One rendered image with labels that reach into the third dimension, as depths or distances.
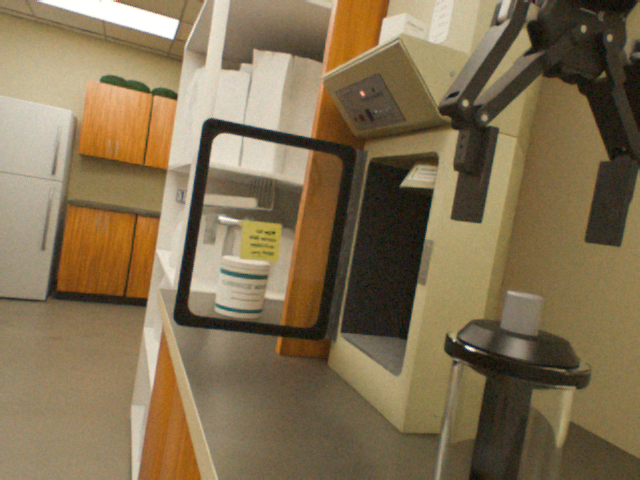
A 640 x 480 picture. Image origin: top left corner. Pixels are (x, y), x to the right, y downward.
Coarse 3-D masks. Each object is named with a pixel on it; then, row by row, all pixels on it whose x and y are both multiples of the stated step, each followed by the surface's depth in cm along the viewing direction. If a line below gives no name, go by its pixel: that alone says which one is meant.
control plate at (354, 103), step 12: (360, 84) 91; (372, 84) 88; (384, 84) 84; (348, 96) 98; (360, 96) 94; (372, 96) 90; (384, 96) 87; (348, 108) 101; (360, 108) 97; (372, 108) 93; (384, 108) 89; (396, 108) 86; (360, 120) 100; (384, 120) 92; (396, 120) 89
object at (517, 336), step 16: (512, 304) 42; (528, 304) 41; (480, 320) 45; (512, 320) 42; (528, 320) 41; (464, 336) 42; (480, 336) 41; (496, 336) 40; (512, 336) 40; (528, 336) 41; (544, 336) 42; (496, 352) 39; (512, 352) 39; (528, 352) 39; (544, 352) 39; (560, 352) 39
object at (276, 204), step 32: (224, 160) 101; (256, 160) 103; (288, 160) 104; (320, 160) 105; (224, 192) 102; (256, 192) 103; (288, 192) 104; (320, 192) 106; (224, 224) 102; (256, 224) 104; (288, 224) 105; (320, 224) 106; (224, 256) 103; (256, 256) 104; (288, 256) 105; (320, 256) 107; (192, 288) 102; (224, 288) 103; (256, 288) 105; (288, 288) 106; (320, 288) 107; (256, 320) 105; (288, 320) 107
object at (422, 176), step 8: (424, 160) 92; (432, 160) 91; (416, 168) 93; (424, 168) 91; (432, 168) 90; (408, 176) 94; (416, 176) 91; (424, 176) 90; (432, 176) 89; (408, 184) 92; (416, 184) 90; (424, 184) 89; (432, 184) 88; (416, 192) 102; (424, 192) 103; (432, 192) 103
